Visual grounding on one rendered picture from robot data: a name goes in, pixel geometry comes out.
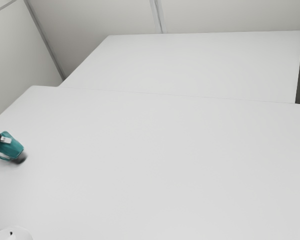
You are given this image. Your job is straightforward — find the teal faceted mug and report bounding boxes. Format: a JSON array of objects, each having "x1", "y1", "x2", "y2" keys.
[{"x1": 0, "y1": 131, "x2": 25, "y2": 162}]

